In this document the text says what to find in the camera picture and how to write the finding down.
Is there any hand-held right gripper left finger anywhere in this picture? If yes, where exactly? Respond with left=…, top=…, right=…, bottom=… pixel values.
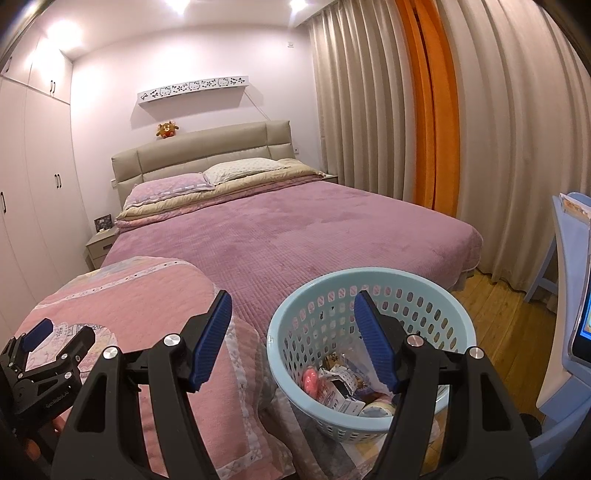
left=53, top=291, right=233, bottom=480

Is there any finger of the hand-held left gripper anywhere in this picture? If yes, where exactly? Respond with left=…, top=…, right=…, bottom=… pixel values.
left=18, top=325, right=96, bottom=385
left=0, top=318, right=54, bottom=370

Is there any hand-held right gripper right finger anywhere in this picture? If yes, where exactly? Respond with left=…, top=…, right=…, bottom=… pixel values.
left=353, top=291, right=539, bottom=480

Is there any white heart-print bag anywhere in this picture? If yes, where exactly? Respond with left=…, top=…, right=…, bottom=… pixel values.
left=330, top=364, right=358, bottom=395

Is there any light blue plastic basket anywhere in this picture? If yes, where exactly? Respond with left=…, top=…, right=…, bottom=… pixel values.
left=266, top=268, right=478, bottom=445

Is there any red snack packet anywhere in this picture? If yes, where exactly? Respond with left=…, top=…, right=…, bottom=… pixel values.
left=299, top=366, right=323, bottom=398

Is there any person's left hand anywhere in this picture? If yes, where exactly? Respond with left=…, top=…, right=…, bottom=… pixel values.
left=25, top=412, right=69, bottom=462

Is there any pink printed blanket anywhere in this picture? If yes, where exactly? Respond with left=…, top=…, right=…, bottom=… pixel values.
left=14, top=256, right=296, bottom=480

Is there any bed with purple cover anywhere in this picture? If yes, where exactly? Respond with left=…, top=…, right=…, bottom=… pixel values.
left=99, top=178, right=485, bottom=342

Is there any white wardrobe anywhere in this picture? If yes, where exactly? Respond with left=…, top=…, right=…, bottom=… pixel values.
left=0, top=34, right=90, bottom=333

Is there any beige folded quilt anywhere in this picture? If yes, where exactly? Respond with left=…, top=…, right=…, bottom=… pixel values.
left=115, top=159, right=326, bottom=229

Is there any purple pillow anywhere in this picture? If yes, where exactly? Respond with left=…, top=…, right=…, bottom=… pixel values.
left=121, top=174, right=215, bottom=210

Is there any white dotted pillow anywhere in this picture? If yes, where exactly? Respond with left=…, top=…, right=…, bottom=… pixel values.
left=202, top=157, right=289, bottom=187

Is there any light blue desk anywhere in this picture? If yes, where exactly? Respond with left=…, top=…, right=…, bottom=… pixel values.
left=523, top=193, right=591, bottom=306
left=529, top=258, right=591, bottom=480

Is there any beige padded headboard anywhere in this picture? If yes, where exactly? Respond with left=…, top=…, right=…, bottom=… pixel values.
left=111, top=120, right=297, bottom=214

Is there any orange curtain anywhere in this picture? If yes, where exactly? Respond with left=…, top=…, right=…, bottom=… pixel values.
left=394, top=0, right=461, bottom=217

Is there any colourful book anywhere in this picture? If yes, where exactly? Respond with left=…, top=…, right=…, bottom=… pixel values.
left=558, top=192, right=591, bottom=219

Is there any beige curtain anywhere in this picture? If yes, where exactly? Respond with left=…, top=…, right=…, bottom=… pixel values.
left=307, top=0, right=591, bottom=296

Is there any white cutout wall shelf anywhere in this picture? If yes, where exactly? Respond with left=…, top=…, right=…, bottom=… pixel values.
left=137, top=75, right=251, bottom=106

